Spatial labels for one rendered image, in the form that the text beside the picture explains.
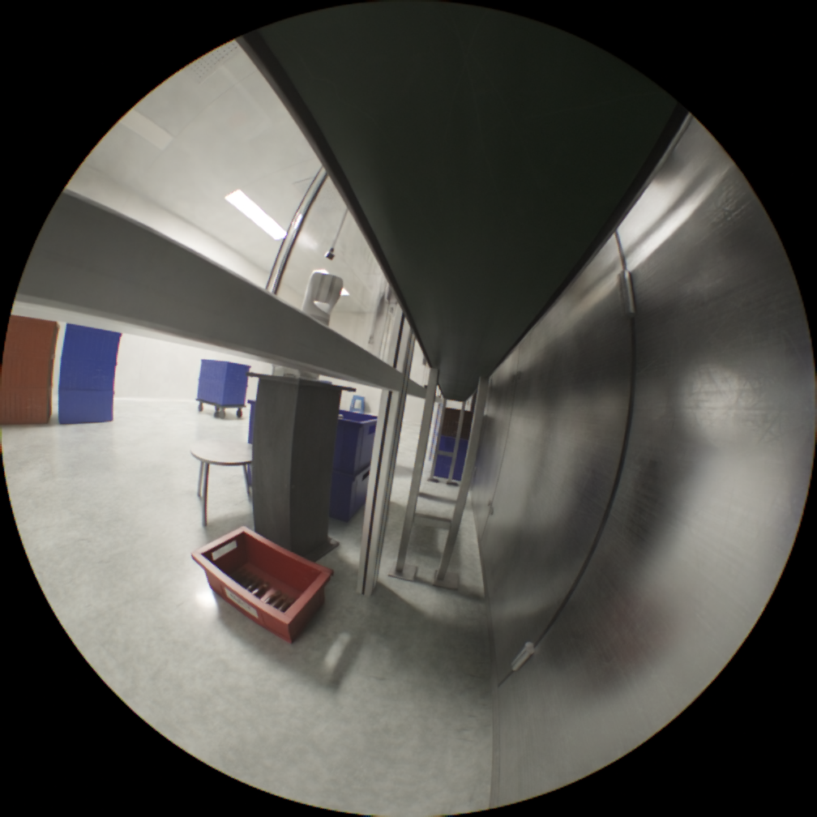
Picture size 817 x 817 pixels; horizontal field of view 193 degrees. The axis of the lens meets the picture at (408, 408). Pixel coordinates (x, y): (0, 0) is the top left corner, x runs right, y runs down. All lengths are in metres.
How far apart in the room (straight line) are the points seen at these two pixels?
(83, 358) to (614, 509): 2.73
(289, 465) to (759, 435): 0.71
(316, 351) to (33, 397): 2.59
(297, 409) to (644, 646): 0.67
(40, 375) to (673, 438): 2.82
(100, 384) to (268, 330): 2.49
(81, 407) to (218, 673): 2.29
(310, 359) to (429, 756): 0.61
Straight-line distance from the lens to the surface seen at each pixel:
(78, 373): 2.57
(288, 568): 0.69
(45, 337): 2.62
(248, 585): 0.74
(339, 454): 0.96
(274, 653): 0.62
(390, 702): 0.57
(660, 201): 0.29
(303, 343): 0.19
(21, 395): 2.69
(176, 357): 4.29
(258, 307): 0.15
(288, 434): 0.62
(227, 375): 3.03
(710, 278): 0.22
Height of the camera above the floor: 0.54
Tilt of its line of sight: 2 degrees down
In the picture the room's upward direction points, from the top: 9 degrees clockwise
